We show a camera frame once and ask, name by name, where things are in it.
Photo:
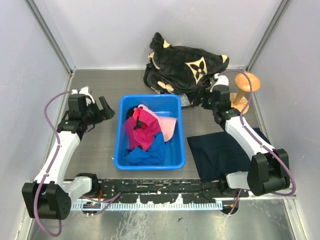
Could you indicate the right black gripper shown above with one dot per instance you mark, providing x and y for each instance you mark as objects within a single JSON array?
[{"x": 201, "y": 93}]

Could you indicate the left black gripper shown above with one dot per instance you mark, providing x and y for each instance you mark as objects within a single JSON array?
[{"x": 106, "y": 112}]

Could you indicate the wooden hat stand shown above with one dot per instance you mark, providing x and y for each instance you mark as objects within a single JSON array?
[{"x": 238, "y": 100}]

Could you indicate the blue plastic bin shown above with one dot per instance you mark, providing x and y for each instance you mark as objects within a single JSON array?
[{"x": 162, "y": 105}]

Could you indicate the blue cap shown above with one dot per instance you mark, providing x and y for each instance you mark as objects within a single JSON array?
[{"x": 154, "y": 155}]

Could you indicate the navy blue cloth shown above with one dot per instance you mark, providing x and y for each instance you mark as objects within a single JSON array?
[{"x": 217, "y": 154}]

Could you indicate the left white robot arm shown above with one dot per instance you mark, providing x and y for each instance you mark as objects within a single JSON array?
[{"x": 47, "y": 197}]

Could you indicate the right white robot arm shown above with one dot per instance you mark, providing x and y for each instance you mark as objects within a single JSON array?
[{"x": 269, "y": 171}]

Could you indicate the black patterned plush blanket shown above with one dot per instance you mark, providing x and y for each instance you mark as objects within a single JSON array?
[{"x": 180, "y": 70}]

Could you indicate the magenta cap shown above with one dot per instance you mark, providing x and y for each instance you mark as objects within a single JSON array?
[{"x": 141, "y": 128}]

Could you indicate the pink cap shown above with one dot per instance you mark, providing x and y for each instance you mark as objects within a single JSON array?
[{"x": 167, "y": 124}]

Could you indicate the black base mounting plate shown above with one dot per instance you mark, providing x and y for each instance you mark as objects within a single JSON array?
[{"x": 161, "y": 191}]

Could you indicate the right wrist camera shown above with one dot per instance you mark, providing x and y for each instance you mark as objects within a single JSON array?
[{"x": 219, "y": 79}]

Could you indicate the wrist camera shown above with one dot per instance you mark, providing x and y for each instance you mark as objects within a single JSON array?
[
  {"x": 85, "y": 91},
  {"x": 219, "y": 79}
]

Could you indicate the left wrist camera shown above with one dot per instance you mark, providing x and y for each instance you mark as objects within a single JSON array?
[{"x": 85, "y": 91}]

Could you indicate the left aluminium frame post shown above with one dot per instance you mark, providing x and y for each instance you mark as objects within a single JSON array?
[{"x": 42, "y": 15}]

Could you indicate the aluminium frame post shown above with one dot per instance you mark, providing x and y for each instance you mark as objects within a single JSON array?
[
  {"x": 280, "y": 11},
  {"x": 42, "y": 15}
]

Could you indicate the right aluminium frame post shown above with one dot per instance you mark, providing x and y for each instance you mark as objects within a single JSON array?
[{"x": 280, "y": 11}]

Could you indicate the slotted cable duct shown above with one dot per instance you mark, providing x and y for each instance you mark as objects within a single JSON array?
[{"x": 176, "y": 206}]

